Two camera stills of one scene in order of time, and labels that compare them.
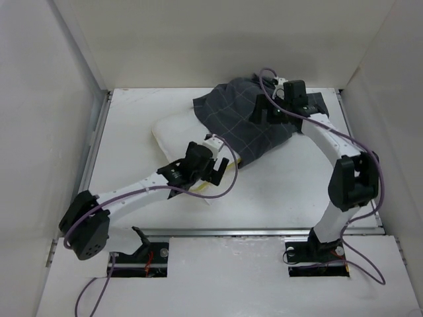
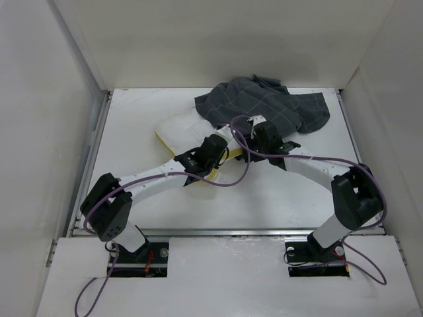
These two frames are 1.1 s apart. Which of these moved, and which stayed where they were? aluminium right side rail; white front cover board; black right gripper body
Moved: black right gripper body
Stayed: white front cover board; aluminium right side rail
